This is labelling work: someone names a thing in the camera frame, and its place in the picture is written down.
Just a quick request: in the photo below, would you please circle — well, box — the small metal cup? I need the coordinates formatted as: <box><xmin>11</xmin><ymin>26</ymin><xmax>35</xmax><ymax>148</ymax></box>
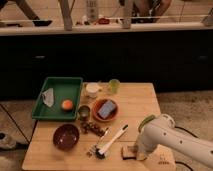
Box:
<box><xmin>78</xmin><ymin>105</ymin><xmax>90</xmax><ymax>121</ymax></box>

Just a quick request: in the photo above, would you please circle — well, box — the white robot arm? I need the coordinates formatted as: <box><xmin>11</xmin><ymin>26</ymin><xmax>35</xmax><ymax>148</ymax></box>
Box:
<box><xmin>135</xmin><ymin>114</ymin><xmax>213</xmax><ymax>169</ymax></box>

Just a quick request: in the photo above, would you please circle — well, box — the green plastic tray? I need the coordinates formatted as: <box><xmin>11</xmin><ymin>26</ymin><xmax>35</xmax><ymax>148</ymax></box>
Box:
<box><xmin>32</xmin><ymin>77</ymin><xmax>83</xmax><ymax>121</ymax></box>

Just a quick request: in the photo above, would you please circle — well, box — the white round container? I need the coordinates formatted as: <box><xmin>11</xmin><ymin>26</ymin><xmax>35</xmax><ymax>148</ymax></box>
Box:
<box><xmin>86</xmin><ymin>83</ymin><xmax>100</xmax><ymax>98</ymax></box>

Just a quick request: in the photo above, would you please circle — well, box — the orange fruit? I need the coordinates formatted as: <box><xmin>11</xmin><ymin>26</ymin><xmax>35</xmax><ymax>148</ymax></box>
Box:
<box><xmin>61</xmin><ymin>99</ymin><xmax>73</xmax><ymax>111</ymax></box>

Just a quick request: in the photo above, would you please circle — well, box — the white handled brush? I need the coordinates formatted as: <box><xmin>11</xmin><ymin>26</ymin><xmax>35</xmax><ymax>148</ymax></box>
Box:
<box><xmin>95</xmin><ymin>125</ymin><xmax>128</xmax><ymax>159</ymax></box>

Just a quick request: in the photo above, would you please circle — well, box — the blue sponge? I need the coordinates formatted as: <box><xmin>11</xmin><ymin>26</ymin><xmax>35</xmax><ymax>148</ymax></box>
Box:
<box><xmin>98</xmin><ymin>100</ymin><xmax>116</xmax><ymax>119</ymax></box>

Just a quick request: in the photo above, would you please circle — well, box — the metal fork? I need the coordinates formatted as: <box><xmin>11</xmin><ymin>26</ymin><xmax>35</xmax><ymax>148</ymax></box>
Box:
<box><xmin>86</xmin><ymin>127</ymin><xmax>109</xmax><ymax>157</ymax></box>

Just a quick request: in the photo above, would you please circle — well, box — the orange bowl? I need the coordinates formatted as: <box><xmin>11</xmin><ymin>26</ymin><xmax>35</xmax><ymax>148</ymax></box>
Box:
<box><xmin>92</xmin><ymin>99</ymin><xmax>118</xmax><ymax>122</ymax></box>

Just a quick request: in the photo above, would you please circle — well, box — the brown grape bunch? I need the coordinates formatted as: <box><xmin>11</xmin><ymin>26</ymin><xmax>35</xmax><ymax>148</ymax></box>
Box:
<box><xmin>81</xmin><ymin>122</ymin><xmax>105</xmax><ymax>137</ymax></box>

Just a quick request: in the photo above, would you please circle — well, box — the purple bowl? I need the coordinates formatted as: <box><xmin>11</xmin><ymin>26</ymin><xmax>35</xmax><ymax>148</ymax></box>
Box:
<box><xmin>53</xmin><ymin>124</ymin><xmax>80</xmax><ymax>151</ymax></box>

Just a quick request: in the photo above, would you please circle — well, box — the green translucent cup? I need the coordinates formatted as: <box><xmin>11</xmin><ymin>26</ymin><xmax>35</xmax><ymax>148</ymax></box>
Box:
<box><xmin>109</xmin><ymin>79</ymin><xmax>120</xmax><ymax>94</ymax></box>

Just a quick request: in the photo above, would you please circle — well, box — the green chili pepper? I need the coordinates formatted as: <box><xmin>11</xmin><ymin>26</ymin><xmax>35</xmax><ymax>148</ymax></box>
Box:
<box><xmin>138</xmin><ymin>115</ymin><xmax>156</xmax><ymax>133</ymax></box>

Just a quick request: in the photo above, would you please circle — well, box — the crumpled white paper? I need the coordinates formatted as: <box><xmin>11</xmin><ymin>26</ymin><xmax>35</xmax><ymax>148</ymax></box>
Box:
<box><xmin>42</xmin><ymin>88</ymin><xmax>54</xmax><ymax>107</ymax></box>

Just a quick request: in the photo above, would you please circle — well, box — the wooden table board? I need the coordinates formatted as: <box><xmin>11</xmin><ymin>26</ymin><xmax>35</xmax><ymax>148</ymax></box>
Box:
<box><xmin>21</xmin><ymin>82</ymin><xmax>177</xmax><ymax>171</ymax></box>

